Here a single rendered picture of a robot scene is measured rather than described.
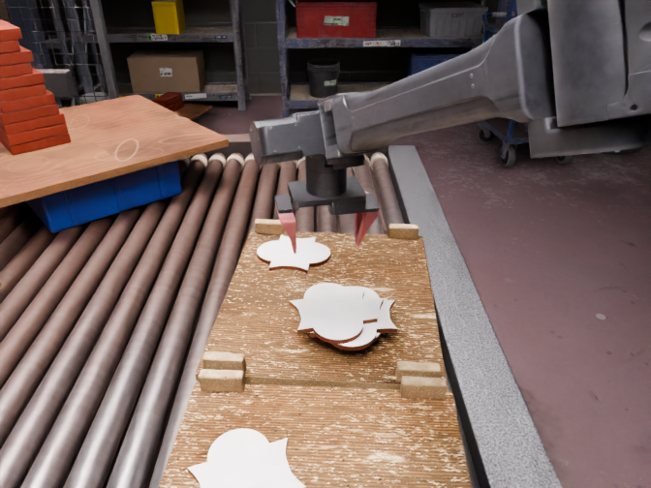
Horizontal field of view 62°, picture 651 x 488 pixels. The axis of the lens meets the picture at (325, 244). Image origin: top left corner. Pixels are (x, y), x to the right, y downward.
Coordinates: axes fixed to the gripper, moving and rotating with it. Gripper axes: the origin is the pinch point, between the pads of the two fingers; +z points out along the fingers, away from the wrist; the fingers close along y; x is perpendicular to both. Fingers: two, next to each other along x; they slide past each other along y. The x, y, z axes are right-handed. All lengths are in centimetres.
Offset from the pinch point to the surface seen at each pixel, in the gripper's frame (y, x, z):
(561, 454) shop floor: 83, 27, 107
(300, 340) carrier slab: -5.3, -6.7, 12.4
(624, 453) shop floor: 103, 23, 107
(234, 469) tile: -16.3, -27.8, 11.2
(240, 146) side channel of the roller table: -9, 77, 14
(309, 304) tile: -3.4, -3.7, 8.2
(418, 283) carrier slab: 17.1, 3.9, 12.7
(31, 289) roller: -50, 19, 15
